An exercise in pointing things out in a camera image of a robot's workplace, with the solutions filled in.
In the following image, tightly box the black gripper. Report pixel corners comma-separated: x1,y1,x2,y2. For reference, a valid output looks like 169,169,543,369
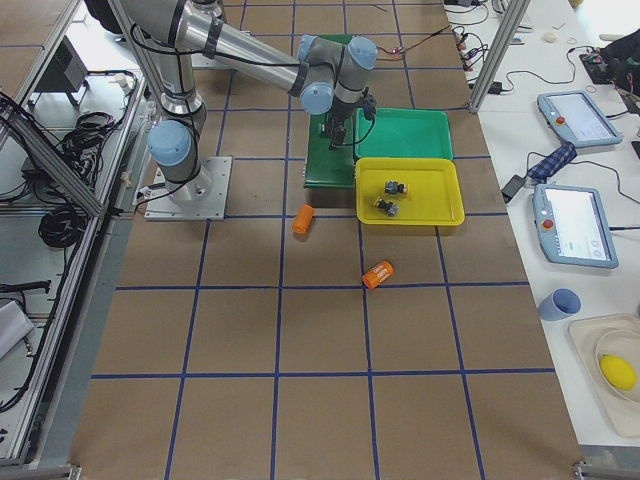
324,97,375,150

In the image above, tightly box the yellow push button switch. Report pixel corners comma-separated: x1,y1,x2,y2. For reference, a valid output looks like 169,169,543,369
384,180,409,196

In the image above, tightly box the yellow mushroom push button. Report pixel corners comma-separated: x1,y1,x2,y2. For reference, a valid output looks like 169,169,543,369
374,198,400,218

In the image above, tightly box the green plastic tray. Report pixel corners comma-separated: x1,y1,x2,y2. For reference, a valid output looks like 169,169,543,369
354,108,453,160

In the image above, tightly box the plain orange cylinder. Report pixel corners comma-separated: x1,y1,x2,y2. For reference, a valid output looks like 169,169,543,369
292,204,314,235

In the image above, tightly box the yellow plastic tray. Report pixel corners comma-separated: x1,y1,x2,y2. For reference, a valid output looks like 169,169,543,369
355,157,465,227

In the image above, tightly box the folded blue checkered cloth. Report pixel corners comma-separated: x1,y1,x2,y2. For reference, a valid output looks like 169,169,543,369
527,142,577,183

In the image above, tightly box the grey teach pendant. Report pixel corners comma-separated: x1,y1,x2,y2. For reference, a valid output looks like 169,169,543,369
536,90,623,149
532,184,619,269

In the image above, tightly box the blue plastic cup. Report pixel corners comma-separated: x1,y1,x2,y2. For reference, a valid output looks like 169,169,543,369
538,288,582,321

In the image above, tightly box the beige bowl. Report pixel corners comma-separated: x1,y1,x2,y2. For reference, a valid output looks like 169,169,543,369
596,329,639,404

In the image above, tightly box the yellow lemon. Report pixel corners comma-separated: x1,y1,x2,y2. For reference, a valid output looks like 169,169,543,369
599,354,637,391

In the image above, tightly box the red black power cable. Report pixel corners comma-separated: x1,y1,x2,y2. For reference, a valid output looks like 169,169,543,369
374,27,454,56

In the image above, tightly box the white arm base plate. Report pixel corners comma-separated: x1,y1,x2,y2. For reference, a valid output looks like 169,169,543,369
143,156,233,221

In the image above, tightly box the aluminium cell frame rail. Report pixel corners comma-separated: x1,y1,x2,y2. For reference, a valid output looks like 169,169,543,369
468,0,530,113

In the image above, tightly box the black cable bundle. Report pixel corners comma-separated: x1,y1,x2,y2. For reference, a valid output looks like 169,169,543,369
38,204,87,249

